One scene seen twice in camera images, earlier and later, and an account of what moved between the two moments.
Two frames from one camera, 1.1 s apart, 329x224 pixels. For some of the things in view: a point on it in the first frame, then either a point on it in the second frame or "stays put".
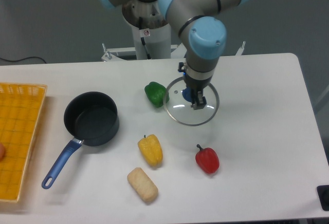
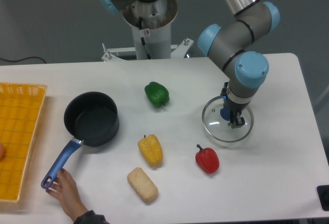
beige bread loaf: [142, 184] stays put
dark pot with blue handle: [92, 116] stays put
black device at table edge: [323, 193] stays put
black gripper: [196, 85] -> [236, 109]
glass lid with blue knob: [177, 104] -> [218, 127]
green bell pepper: [155, 92] stays put
